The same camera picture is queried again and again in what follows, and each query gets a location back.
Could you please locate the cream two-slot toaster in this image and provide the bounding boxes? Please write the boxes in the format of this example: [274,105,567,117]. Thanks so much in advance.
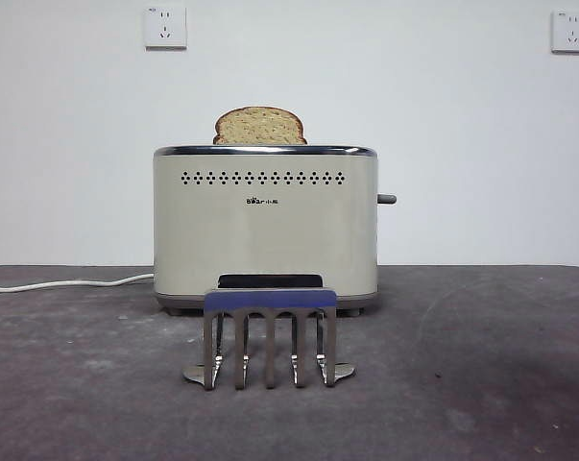
[153,142,380,317]

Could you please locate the brown-crusted bread slice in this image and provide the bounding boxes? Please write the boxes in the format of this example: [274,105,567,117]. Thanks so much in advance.
[211,107,309,146]

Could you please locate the white power cable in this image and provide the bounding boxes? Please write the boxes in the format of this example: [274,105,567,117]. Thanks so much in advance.
[0,272,156,293]

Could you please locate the shiny metal toast rack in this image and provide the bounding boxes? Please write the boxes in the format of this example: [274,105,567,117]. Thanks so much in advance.
[181,288,358,391]

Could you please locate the white wall socket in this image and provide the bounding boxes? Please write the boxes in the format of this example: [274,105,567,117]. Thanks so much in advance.
[550,9,579,54]
[143,5,187,50]

